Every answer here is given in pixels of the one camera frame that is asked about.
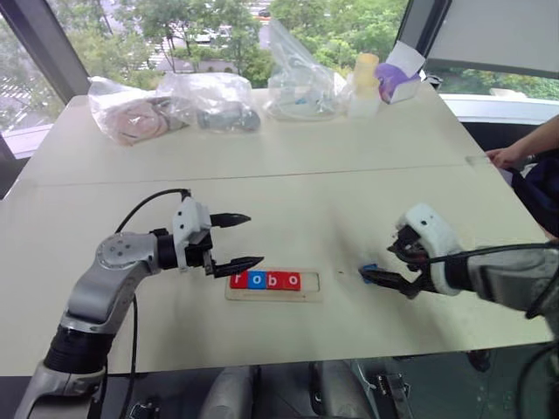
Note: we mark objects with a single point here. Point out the plastic bag with pink cloth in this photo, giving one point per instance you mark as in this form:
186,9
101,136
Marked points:
129,115

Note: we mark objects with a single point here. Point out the blue letter t tile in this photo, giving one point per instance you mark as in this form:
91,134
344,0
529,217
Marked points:
371,266

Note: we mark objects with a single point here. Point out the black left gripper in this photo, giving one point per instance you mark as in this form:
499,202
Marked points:
201,255

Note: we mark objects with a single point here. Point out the white roller blind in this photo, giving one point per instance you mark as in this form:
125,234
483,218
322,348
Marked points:
498,32

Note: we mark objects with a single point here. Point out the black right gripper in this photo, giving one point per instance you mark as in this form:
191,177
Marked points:
415,257

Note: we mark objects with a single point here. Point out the dark slanted window frame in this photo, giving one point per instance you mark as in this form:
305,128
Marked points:
415,24

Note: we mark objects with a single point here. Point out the pale yellow plastic cup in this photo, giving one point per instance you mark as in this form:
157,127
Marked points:
366,65

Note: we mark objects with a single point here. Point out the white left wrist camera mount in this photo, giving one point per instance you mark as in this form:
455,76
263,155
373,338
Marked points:
190,222

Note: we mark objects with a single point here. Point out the red letter r tile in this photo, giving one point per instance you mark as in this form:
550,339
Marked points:
239,280

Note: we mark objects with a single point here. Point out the wooden letter tray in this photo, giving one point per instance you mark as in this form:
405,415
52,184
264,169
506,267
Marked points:
312,283

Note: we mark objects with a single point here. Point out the white container with yellow lid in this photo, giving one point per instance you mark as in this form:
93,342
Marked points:
362,100

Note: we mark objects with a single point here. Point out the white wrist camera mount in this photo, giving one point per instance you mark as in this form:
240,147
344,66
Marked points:
190,222
430,227

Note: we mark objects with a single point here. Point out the white window ledge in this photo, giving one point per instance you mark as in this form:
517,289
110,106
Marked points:
493,108

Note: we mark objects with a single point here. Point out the dark chair caster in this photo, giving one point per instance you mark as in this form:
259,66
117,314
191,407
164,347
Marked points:
480,360

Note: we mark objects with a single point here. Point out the small black object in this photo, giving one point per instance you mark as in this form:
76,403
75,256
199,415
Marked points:
432,80

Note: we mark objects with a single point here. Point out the black metal bracket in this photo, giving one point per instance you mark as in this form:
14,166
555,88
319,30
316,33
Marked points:
393,388
146,410

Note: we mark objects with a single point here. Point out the small clear plastic piece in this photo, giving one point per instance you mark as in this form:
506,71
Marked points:
477,160

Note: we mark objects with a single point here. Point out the person's bare hand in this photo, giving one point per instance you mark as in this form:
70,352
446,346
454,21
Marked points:
505,157

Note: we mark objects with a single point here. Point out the red letter o tile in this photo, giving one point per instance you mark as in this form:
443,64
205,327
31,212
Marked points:
292,280

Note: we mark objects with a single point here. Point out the blue letter o tile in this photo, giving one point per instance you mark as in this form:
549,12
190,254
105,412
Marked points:
256,280

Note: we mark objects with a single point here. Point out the dark window pillar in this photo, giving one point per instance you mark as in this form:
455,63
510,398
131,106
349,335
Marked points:
43,43

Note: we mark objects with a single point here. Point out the person's bare forearm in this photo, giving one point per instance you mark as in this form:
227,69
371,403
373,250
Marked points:
541,133

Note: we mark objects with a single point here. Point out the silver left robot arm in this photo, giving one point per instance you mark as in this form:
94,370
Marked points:
109,270

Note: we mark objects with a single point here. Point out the red letter b tile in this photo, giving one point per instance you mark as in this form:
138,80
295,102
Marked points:
274,280

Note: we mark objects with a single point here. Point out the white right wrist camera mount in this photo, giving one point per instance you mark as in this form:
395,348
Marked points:
430,227

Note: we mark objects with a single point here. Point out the person's dark clothing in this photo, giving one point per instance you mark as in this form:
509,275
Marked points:
539,187

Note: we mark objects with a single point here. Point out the grey rounded robot leg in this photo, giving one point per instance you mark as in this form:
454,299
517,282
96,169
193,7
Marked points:
229,395
336,393

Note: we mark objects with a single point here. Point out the plastic bag with grey item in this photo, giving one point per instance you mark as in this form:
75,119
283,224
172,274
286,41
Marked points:
220,107

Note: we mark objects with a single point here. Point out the purple and white box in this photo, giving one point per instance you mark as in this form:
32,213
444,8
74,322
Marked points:
399,83

